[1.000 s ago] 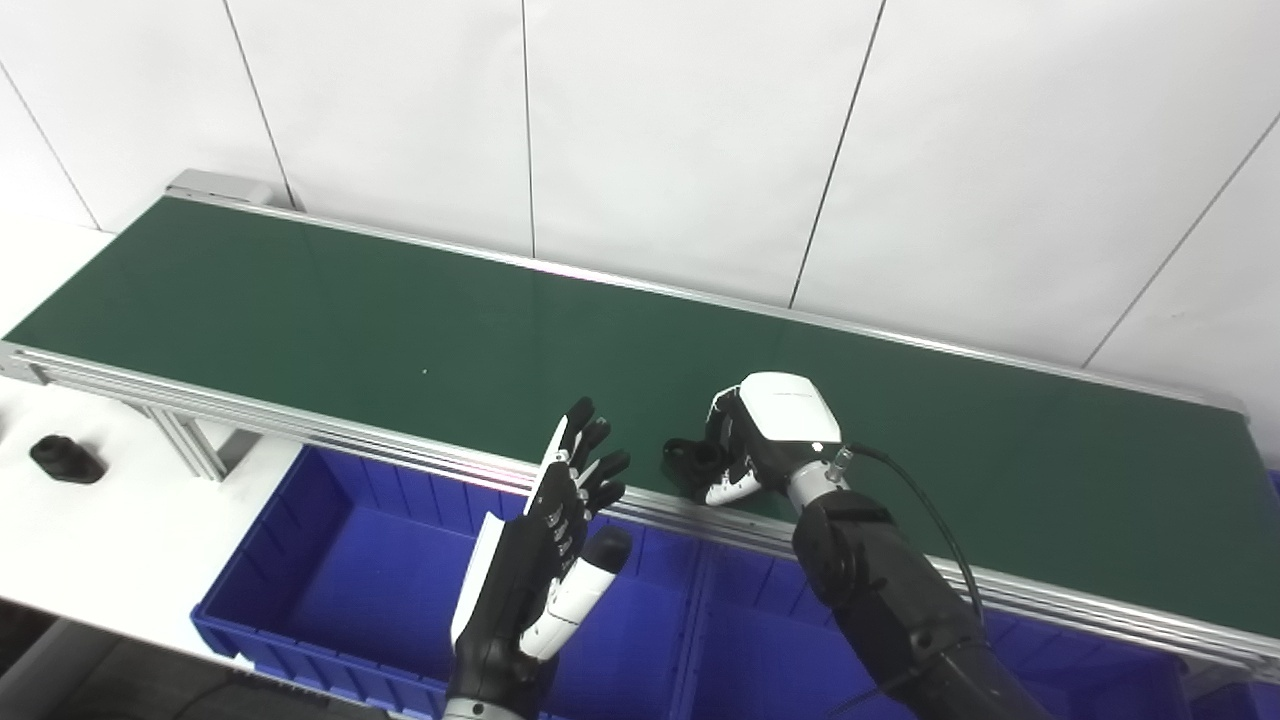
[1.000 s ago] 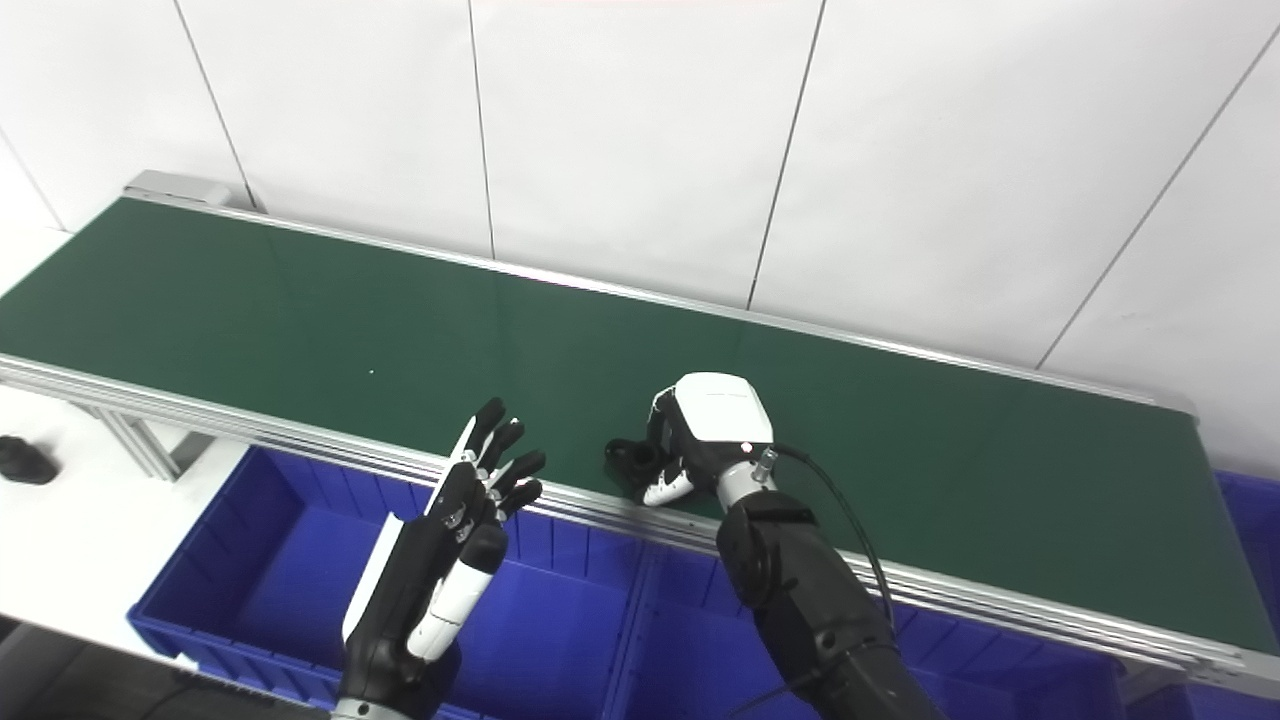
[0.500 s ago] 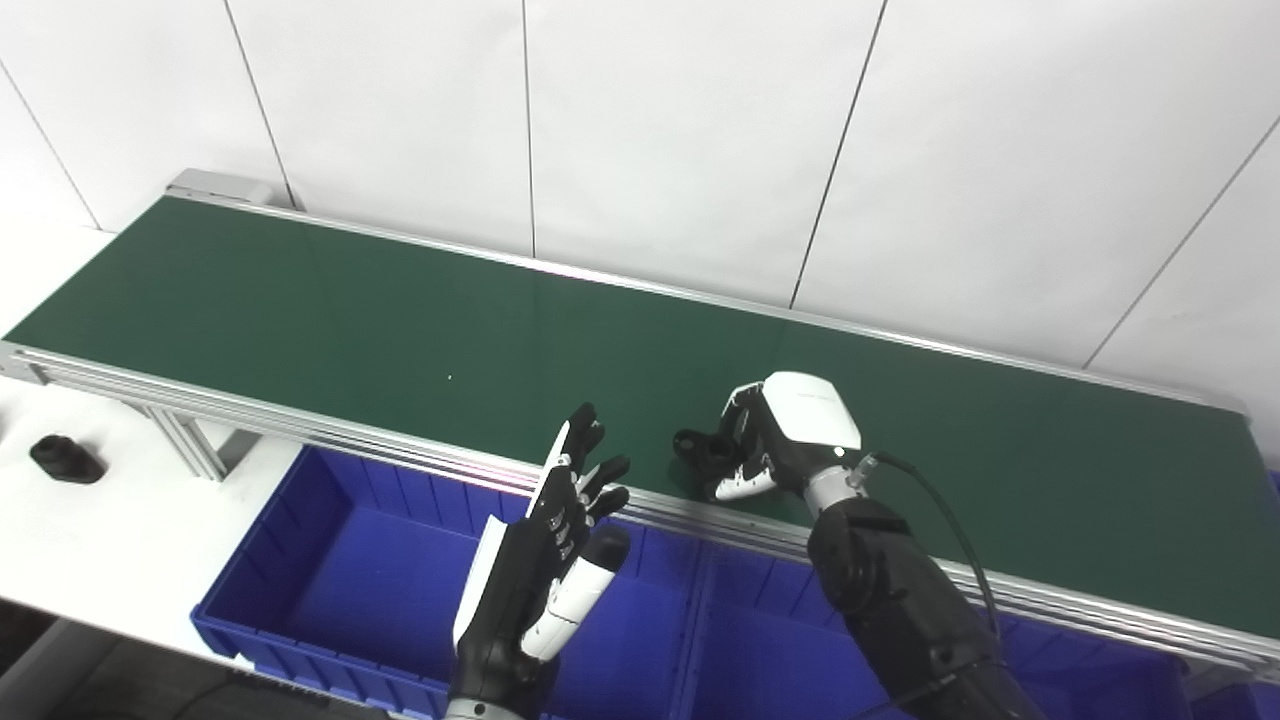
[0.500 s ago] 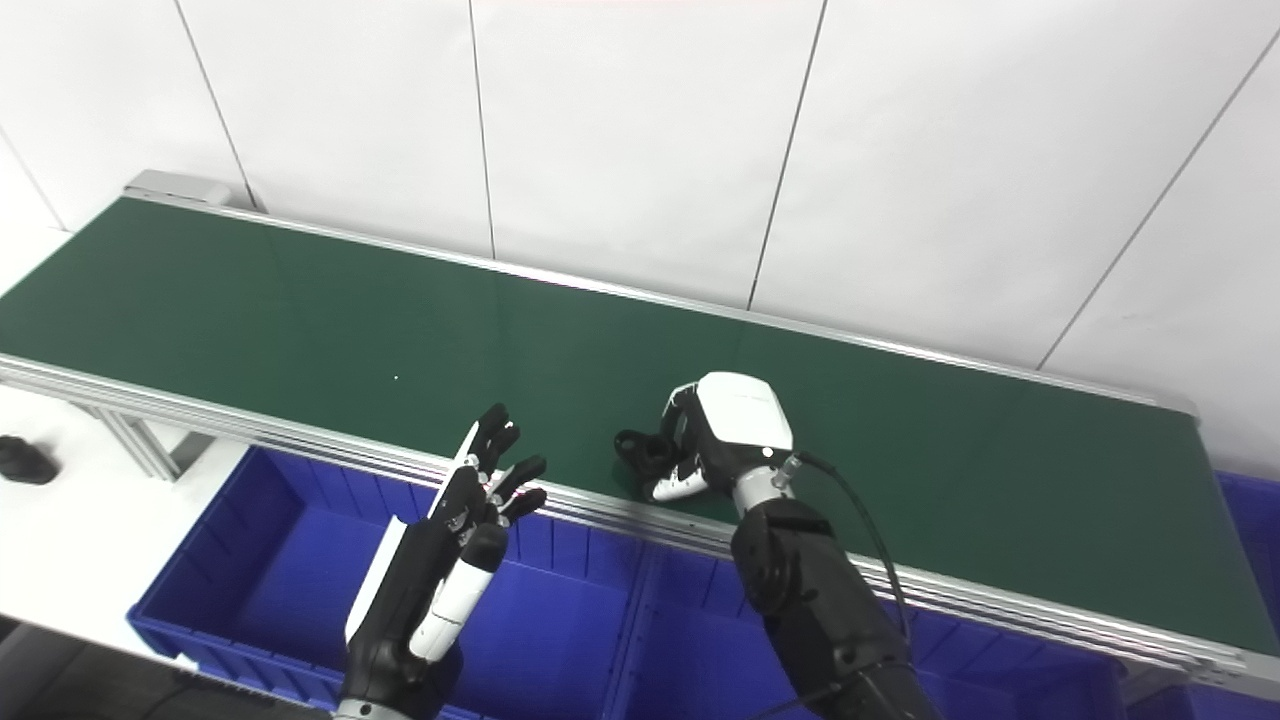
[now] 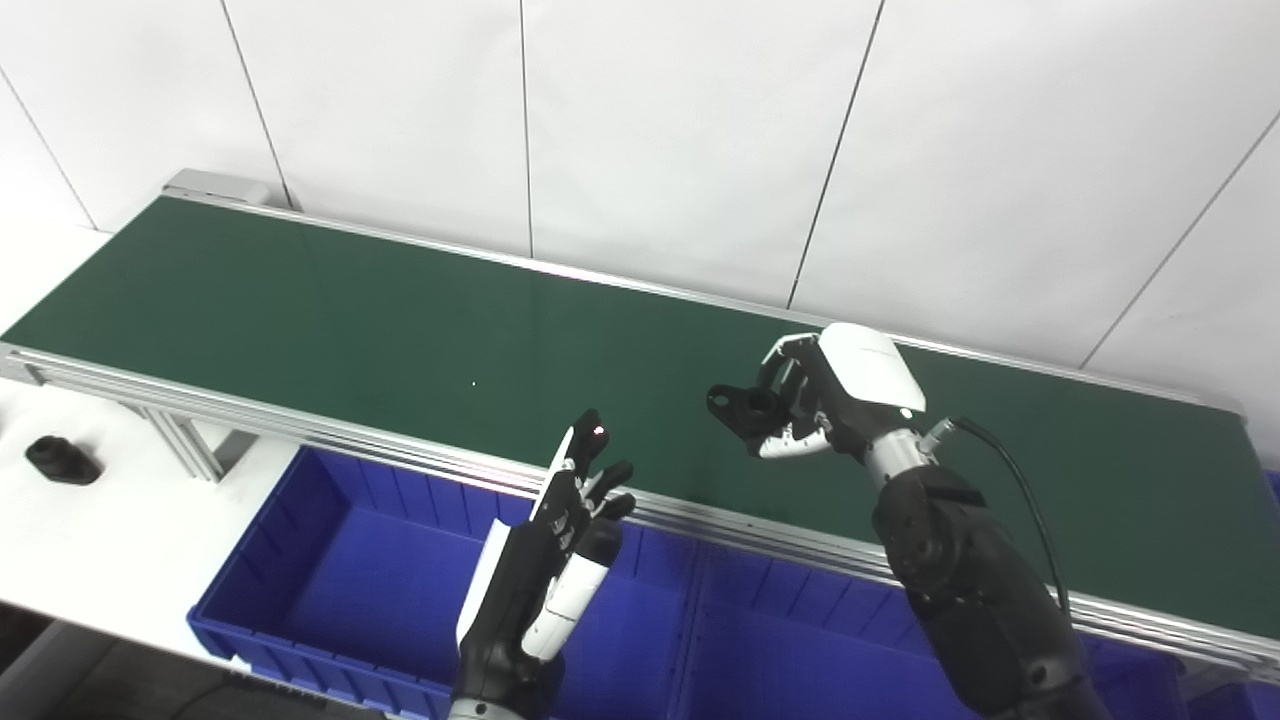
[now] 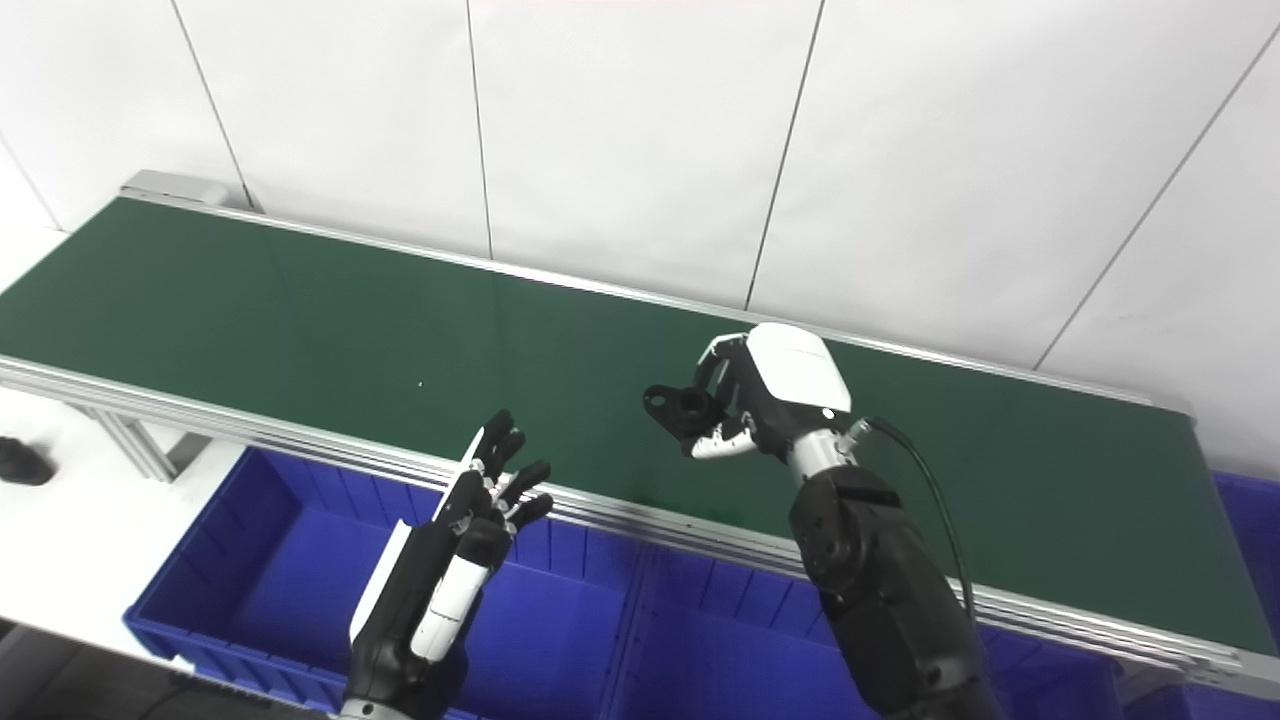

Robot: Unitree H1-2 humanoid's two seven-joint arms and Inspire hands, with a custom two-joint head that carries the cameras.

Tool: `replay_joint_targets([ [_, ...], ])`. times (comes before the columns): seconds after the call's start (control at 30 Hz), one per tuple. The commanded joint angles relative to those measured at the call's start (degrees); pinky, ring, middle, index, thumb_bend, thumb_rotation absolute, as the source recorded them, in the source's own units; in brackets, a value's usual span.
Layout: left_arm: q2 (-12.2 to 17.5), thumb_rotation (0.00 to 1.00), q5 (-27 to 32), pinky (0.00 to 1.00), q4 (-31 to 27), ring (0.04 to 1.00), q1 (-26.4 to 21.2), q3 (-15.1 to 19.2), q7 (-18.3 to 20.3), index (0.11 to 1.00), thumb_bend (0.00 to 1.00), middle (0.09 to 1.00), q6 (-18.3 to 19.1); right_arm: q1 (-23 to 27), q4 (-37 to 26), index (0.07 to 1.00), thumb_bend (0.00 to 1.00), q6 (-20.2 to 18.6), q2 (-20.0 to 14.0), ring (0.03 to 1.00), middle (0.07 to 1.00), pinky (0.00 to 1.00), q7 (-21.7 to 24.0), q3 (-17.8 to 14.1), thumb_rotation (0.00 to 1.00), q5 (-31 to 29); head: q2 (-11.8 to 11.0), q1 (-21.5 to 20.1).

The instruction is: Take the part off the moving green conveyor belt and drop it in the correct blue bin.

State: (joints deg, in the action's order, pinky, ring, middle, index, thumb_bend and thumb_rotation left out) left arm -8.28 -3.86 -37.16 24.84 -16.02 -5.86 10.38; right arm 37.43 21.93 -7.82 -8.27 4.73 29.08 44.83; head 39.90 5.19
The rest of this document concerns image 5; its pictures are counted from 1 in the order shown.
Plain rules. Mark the green conveyor belt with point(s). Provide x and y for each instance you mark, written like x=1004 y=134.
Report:
x=300 y=425
x=400 y=320

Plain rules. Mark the grey conveyor end housing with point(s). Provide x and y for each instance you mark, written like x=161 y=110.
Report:
x=220 y=188

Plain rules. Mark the black flanged mechanical part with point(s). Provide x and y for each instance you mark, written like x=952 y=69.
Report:
x=745 y=405

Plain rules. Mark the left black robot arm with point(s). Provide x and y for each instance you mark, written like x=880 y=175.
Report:
x=480 y=711

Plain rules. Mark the small black object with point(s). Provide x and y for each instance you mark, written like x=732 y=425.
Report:
x=62 y=460

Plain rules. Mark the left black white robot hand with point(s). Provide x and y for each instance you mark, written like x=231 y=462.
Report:
x=515 y=600

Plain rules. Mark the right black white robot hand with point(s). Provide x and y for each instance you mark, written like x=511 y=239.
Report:
x=865 y=375

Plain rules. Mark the aluminium conveyor support leg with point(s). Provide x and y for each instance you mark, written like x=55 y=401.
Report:
x=190 y=440

